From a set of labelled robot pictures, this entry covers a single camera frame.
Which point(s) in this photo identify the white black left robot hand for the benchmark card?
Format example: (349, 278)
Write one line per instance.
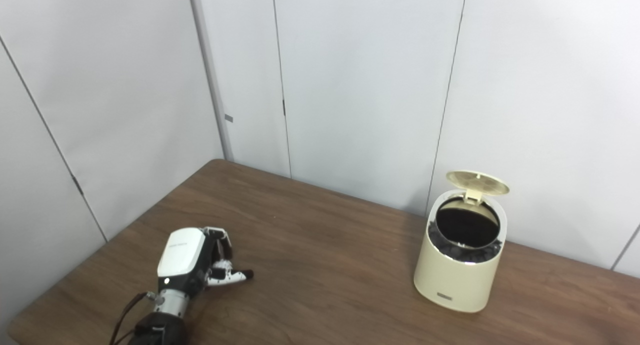
(180, 255)

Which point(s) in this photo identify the black bin liner bag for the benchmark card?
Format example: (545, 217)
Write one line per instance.
(467, 227)

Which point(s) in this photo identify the gray wall corner post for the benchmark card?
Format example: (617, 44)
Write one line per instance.
(210, 75)

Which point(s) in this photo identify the cream round bin lid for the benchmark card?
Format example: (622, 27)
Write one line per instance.
(477, 181)

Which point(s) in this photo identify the cream-colored small trash bin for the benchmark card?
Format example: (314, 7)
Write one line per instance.
(457, 285)

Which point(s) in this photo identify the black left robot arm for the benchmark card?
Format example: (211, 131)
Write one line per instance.
(160, 327)

